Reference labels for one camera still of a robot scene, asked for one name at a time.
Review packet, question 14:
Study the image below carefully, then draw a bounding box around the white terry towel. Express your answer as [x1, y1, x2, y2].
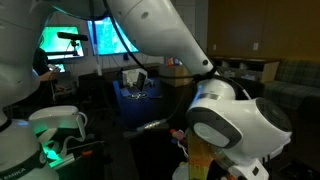
[171, 163, 191, 180]

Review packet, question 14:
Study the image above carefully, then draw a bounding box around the cardboard box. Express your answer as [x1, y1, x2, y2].
[158, 64, 194, 88]

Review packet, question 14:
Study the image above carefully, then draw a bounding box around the blue bin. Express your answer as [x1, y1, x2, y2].
[112, 78, 191, 129]

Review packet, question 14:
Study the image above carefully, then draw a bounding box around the small open laptop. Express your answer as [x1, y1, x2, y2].
[124, 70, 148, 98]

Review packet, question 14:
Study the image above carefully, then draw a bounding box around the colourful snack box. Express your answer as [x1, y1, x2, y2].
[164, 55, 184, 67]

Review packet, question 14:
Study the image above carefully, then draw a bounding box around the white translucent box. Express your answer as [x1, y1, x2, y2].
[121, 68, 140, 88]

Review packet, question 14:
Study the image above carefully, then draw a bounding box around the black office chair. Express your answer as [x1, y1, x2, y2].
[77, 72, 109, 113]

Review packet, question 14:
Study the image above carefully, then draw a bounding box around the wooden shelf cabinet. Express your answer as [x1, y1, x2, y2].
[209, 55, 282, 84]

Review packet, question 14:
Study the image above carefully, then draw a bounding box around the small lit screen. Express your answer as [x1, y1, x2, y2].
[49, 63, 67, 74]

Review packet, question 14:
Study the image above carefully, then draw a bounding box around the person in dark clothes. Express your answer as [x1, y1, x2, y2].
[31, 46, 63, 104]

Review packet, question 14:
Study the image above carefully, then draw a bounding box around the green plaid couch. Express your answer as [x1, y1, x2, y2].
[261, 59, 320, 111]

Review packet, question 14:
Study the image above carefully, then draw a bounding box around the silver cable connector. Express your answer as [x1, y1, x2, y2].
[123, 118, 168, 139]

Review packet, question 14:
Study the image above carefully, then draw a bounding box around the white cord with tag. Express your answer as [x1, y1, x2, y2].
[177, 138, 190, 159]

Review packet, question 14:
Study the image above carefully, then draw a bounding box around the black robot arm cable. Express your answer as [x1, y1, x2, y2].
[89, 0, 253, 134]

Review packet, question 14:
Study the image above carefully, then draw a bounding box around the wall monitor with blue picture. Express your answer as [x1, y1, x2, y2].
[86, 15, 140, 57]

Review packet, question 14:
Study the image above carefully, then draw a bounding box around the yellow wrist camera mount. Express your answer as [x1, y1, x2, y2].
[185, 127, 216, 180]

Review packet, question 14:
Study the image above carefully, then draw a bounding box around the red handled screwdriver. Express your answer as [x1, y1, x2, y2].
[49, 149, 95, 169]

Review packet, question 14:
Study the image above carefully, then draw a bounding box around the black camera on tripod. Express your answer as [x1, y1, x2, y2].
[56, 31, 90, 58]

